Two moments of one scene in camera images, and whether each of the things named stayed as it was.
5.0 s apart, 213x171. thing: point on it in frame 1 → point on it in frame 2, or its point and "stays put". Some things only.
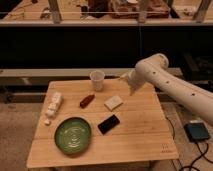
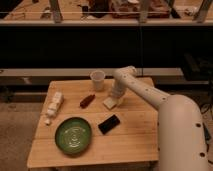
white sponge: (113, 102) stays put
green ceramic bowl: (72, 135) stays put
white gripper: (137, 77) → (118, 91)
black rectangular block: (107, 125) stays put
